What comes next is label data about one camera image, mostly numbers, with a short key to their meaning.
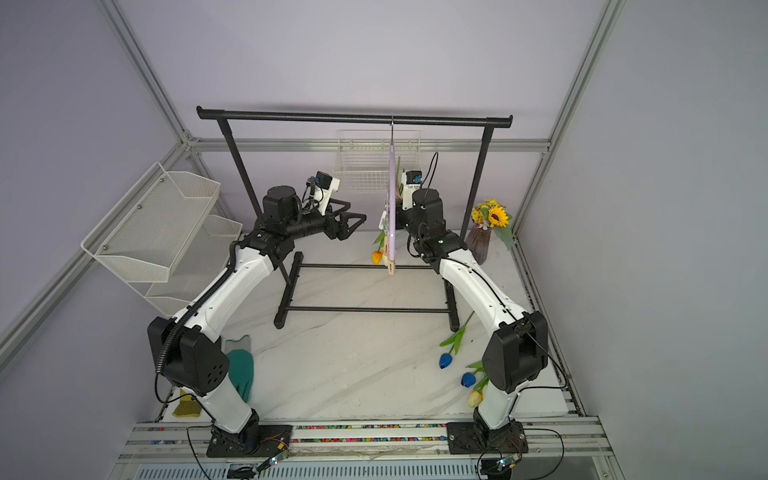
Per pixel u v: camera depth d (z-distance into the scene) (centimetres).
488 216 89
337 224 67
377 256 91
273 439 73
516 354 45
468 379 82
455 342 90
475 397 78
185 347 45
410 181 66
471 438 73
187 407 78
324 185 64
